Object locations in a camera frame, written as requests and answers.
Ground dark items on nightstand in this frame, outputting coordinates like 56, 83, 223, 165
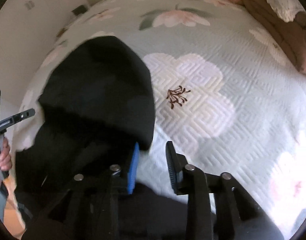
72, 5, 88, 16

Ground person's left hand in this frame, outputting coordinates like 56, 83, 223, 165
0, 137, 13, 187

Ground black jacket with grey piping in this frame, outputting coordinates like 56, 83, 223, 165
15, 36, 188, 239

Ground folded pink brown blanket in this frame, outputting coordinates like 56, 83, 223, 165
229, 0, 306, 75

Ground floral quilted bedspread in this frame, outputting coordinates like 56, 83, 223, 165
21, 0, 306, 239

